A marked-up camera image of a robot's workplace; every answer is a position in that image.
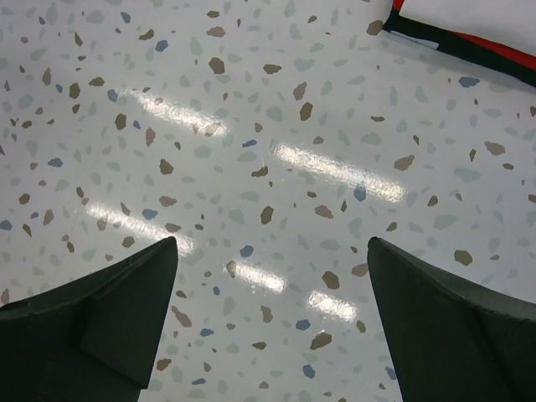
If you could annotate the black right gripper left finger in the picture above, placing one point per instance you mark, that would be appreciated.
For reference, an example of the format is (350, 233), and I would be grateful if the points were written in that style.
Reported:
(93, 339)

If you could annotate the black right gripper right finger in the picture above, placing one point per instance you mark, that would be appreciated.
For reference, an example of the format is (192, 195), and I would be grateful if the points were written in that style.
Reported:
(451, 339)

